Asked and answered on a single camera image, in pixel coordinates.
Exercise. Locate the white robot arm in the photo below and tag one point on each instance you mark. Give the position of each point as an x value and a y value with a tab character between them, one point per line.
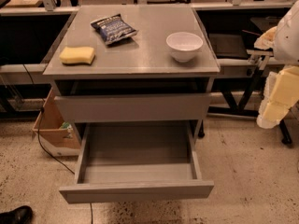
283	39

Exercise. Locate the grey drawer cabinet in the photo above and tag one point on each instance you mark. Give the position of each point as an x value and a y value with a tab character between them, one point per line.
137	65

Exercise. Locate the green item in box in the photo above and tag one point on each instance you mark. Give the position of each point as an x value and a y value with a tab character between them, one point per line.
67	126

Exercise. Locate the white bowl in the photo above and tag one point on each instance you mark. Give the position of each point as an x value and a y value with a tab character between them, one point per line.
183	46

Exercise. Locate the blue chip bag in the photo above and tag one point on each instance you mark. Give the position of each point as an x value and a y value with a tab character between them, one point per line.
113	29

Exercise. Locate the black shoe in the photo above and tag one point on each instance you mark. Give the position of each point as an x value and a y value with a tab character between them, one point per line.
20	215

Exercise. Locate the grey drawer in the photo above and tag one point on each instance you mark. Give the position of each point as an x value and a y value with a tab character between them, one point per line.
120	108
128	162

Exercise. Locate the cardboard box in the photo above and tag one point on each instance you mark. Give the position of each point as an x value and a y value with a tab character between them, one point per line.
48	127

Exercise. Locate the yellow sponge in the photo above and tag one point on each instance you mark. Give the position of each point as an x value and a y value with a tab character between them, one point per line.
77	55

